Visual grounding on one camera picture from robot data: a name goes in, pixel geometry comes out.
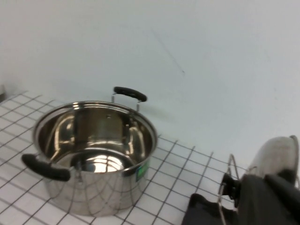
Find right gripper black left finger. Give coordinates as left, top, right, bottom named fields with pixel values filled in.
left=234, top=174, right=300, bottom=225

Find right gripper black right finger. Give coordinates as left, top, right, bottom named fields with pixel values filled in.
left=265, top=172, right=300, bottom=202

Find steel pot lid black knob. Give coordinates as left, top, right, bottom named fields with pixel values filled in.
left=219, top=135, right=300, bottom=208

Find white black grid tablecloth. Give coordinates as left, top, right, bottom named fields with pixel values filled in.
left=0, top=92, right=249, bottom=225

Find grey tray wire lid rack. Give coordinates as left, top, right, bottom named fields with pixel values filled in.
left=182, top=153, right=242, bottom=225

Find stainless steel pot black handles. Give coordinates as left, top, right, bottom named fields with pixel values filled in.
left=21, top=86, right=158, bottom=218

